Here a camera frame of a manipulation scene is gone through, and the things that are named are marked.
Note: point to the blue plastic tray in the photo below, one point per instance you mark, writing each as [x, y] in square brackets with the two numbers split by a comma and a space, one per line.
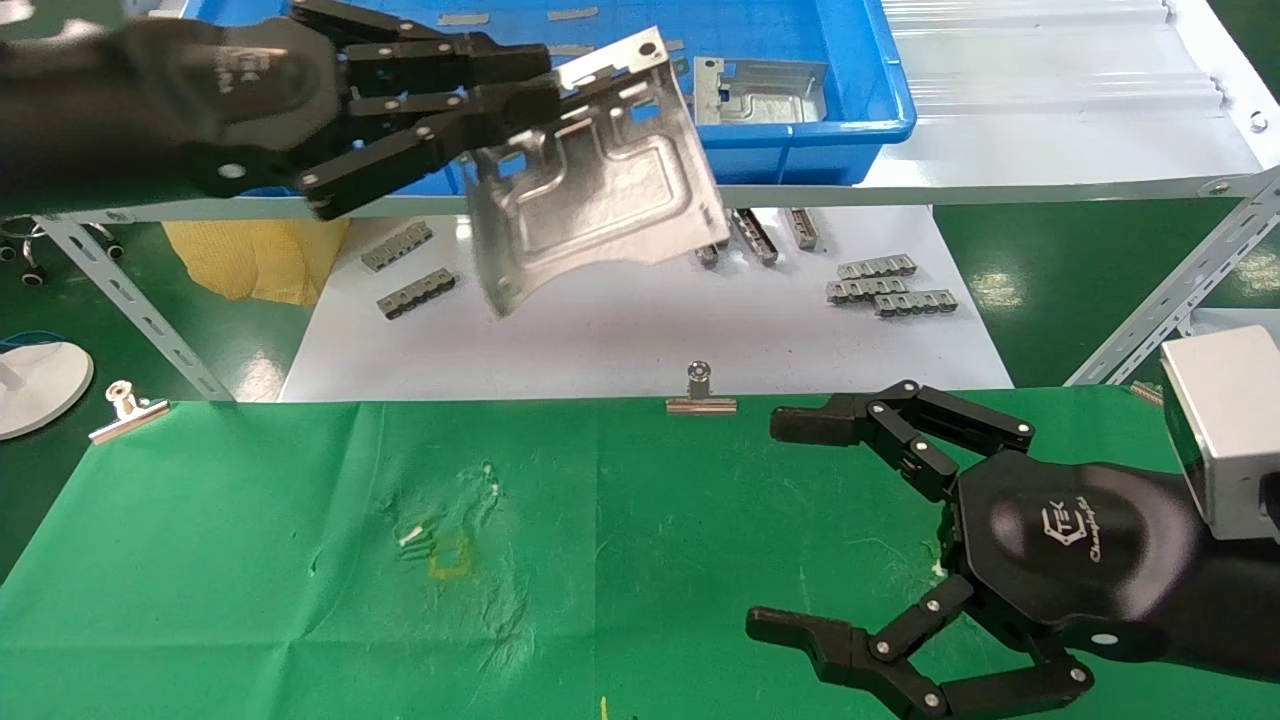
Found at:
[800, 150]

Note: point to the yellow woven sack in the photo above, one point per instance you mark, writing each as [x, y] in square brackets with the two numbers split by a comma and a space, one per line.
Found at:
[250, 255]

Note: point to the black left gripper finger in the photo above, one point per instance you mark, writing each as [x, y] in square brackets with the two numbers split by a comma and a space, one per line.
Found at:
[450, 62]
[500, 115]

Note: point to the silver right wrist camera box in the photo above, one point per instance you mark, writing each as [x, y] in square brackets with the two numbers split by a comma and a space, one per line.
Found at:
[1230, 430]

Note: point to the stamped sheet metal part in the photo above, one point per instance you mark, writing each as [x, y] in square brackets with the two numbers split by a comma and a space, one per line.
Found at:
[765, 95]
[600, 190]

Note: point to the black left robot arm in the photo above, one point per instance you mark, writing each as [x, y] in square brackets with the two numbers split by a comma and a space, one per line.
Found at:
[60, 110]

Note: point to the white round base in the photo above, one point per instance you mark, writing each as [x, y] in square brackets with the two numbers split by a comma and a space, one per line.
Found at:
[45, 385]

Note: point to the green table cloth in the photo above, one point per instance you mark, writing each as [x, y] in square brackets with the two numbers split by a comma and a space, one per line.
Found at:
[620, 560]

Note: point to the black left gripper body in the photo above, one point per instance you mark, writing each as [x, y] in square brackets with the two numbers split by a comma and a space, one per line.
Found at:
[240, 100]

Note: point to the grey shelf side rail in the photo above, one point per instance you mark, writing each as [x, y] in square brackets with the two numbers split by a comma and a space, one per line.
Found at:
[1235, 70]

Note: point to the grey perforated angle strut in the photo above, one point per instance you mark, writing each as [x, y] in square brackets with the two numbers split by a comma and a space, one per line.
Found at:
[130, 300]
[1170, 290]

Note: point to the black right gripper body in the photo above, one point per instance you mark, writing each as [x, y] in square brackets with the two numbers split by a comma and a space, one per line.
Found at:
[1070, 550]

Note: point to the white corrugated shelf board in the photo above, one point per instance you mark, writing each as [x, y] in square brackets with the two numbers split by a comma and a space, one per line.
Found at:
[1050, 110]

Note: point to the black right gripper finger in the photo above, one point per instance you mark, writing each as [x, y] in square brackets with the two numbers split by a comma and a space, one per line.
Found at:
[830, 645]
[815, 425]

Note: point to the black wheeled chair base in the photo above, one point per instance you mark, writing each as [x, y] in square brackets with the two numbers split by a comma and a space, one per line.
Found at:
[30, 270]

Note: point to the white sheet under shelf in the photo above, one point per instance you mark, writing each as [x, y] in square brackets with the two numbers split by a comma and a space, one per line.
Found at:
[620, 340]

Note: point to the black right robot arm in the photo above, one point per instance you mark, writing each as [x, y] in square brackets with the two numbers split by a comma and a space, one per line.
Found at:
[1235, 600]

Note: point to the silver binder clip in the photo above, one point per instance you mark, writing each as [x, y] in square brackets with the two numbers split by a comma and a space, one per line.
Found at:
[699, 403]
[125, 418]

